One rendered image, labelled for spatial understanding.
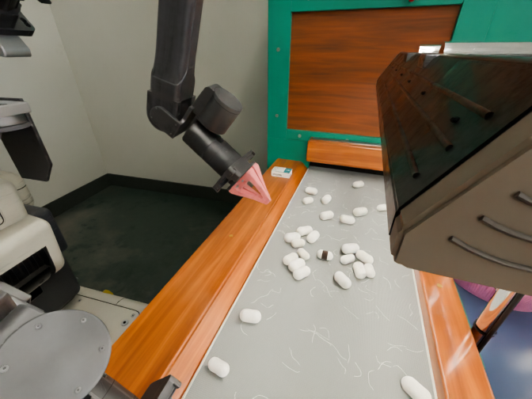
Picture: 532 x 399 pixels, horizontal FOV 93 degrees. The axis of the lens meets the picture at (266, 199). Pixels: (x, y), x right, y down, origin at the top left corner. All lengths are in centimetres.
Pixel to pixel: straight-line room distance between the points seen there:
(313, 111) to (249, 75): 96
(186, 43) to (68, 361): 41
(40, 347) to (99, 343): 3
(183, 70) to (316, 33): 51
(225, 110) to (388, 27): 56
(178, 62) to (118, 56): 185
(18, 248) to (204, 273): 38
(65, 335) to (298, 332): 31
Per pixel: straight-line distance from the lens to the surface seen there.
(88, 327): 22
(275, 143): 96
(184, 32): 47
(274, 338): 44
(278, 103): 92
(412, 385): 43
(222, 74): 188
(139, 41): 218
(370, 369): 44
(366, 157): 86
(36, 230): 72
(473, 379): 46
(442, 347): 47
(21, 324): 22
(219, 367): 40
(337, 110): 90
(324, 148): 86
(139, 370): 42
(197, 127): 50
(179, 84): 48
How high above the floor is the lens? 111
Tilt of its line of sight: 30 degrees down
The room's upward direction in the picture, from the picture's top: straight up
